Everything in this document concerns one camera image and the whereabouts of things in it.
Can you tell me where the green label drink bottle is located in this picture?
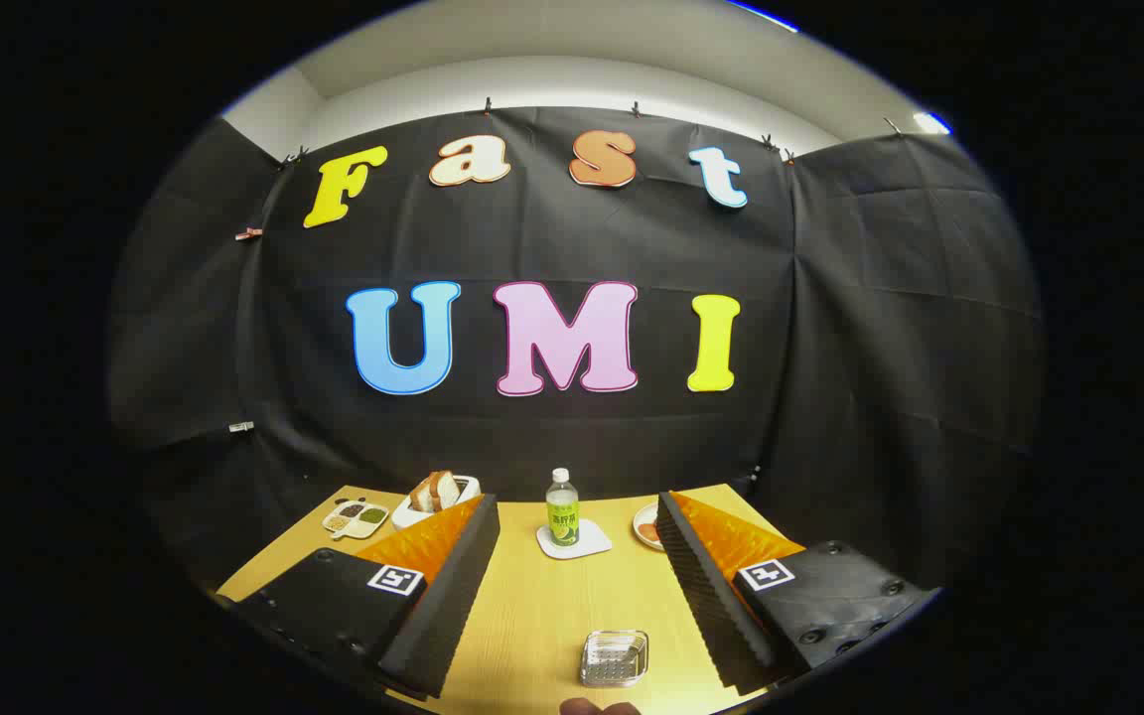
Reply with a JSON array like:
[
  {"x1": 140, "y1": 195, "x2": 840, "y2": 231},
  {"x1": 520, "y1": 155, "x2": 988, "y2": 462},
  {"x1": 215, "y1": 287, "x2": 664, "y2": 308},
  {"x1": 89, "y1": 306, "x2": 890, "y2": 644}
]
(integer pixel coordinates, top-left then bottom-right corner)
[{"x1": 545, "y1": 468, "x2": 581, "y2": 548}]

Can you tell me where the white square coaster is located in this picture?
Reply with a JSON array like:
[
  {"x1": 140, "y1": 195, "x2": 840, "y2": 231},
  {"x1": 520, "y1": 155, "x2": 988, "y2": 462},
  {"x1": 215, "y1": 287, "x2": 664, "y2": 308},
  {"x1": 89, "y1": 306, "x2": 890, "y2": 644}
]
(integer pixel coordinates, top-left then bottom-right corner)
[{"x1": 536, "y1": 520, "x2": 613, "y2": 561}]

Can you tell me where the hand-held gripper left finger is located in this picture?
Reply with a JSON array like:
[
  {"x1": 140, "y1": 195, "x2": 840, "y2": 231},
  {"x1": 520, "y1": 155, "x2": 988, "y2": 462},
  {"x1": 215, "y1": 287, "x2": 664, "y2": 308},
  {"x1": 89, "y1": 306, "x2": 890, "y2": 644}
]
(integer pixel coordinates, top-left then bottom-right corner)
[{"x1": 217, "y1": 494, "x2": 501, "y2": 701}]

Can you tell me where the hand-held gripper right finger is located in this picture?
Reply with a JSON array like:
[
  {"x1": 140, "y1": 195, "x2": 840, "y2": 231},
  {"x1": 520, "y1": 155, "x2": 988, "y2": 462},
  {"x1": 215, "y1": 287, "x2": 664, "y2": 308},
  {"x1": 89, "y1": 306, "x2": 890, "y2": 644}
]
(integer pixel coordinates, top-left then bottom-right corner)
[{"x1": 655, "y1": 490, "x2": 942, "y2": 696}]

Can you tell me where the white divided condiment dish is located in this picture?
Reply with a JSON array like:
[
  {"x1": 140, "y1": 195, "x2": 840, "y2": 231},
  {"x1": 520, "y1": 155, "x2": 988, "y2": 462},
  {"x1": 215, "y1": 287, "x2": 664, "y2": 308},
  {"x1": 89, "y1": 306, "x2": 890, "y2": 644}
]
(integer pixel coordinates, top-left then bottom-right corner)
[{"x1": 322, "y1": 500, "x2": 390, "y2": 540}]

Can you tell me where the white oval food plate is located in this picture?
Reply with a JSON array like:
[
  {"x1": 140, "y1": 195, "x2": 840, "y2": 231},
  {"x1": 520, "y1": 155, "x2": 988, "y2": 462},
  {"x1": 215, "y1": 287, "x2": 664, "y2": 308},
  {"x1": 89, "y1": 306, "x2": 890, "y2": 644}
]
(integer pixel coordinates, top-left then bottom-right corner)
[{"x1": 633, "y1": 501, "x2": 667, "y2": 552}]

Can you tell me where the perforated metal tray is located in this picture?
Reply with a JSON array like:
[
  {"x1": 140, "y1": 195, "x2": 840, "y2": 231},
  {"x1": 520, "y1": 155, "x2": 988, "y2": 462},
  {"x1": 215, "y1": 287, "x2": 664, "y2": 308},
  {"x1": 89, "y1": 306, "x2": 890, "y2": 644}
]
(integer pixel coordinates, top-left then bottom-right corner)
[{"x1": 579, "y1": 630, "x2": 650, "y2": 689}]

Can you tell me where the white toaster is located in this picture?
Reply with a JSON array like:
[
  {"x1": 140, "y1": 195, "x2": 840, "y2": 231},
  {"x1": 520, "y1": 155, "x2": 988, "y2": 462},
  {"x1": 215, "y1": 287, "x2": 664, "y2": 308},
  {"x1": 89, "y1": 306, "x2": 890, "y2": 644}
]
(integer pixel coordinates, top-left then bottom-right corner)
[{"x1": 391, "y1": 475, "x2": 482, "y2": 528}]

